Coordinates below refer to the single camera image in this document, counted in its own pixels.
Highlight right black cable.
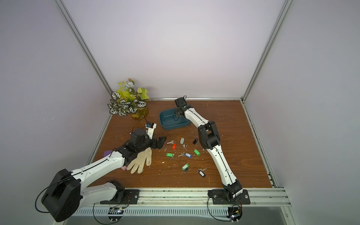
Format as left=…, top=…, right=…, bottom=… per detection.
left=207, top=196, right=234, bottom=223

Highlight right connector board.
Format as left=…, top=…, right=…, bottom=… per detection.
left=228, top=204, right=243, bottom=223

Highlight red tag key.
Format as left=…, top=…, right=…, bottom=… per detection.
left=167, top=141, right=177, bottom=150

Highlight purple pink toy shovel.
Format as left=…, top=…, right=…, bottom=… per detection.
left=103, top=151, right=127, bottom=171

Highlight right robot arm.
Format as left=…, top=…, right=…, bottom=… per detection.
left=174, top=97, right=243, bottom=203

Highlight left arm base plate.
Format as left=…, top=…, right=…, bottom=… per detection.
left=100, top=189, right=140, bottom=205

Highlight teal plastic storage box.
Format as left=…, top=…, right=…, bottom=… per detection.
left=159, top=108, right=191, bottom=131

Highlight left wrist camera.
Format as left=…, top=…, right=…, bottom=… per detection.
left=145, top=122, right=157, bottom=139

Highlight aluminium front rail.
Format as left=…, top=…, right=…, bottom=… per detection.
left=78, top=187, right=291, bottom=209

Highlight connector board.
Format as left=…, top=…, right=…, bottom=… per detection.
left=228, top=204, right=243, bottom=223
left=107, top=207, right=125, bottom=223

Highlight potted plant in amber vase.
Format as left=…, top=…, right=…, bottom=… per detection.
left=107, top=78, right=150, bottom=120

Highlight left connector board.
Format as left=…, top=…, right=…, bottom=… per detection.
left=107, top=207, right=125, bottom=223

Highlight left black cable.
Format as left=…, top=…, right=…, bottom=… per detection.
left=92, top=193, right=130, bottom=225

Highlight blue tag key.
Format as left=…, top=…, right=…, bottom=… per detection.
left=179, top=153, right=193, bottom=158

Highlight black cable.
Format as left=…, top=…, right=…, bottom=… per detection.
left=207, top=196, right=234, bottom=223
left=92, top=193, right=130, bottom=225

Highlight mint tag key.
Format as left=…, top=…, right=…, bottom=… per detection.
left=180, top=138, right=186, bottom=149

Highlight black framed tag key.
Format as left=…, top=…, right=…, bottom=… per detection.
left=198, top=168, right=206, bottom=178

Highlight cream knit work glove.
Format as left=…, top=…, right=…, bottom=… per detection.
left=127, top=148, right=152, bottom=174

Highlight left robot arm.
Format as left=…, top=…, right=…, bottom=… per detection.
left=41, top=128, right=167, bottom=222

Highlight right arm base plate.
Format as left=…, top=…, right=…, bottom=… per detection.
left=207, top=189, right=251, bottom=205

